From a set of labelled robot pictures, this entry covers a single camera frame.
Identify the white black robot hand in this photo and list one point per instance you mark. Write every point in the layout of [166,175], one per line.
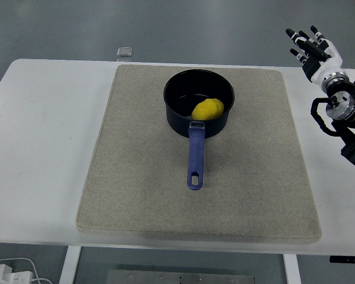
[325,69]

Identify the yellow potato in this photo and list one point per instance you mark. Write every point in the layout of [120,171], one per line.
[208,109]

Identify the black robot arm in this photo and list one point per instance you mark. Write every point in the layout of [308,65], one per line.
[346,115]

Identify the black table control panel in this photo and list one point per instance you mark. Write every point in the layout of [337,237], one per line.
[347,259]

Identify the white table leg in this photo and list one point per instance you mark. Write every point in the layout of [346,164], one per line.
[69,266]
[292,270]

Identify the beige fabric mat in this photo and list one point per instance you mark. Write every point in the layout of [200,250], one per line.
[154,183]

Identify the grey metal plate with screws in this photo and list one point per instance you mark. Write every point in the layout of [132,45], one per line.
[180,277]

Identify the white power strip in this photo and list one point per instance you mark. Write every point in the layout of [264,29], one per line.
[10,276]

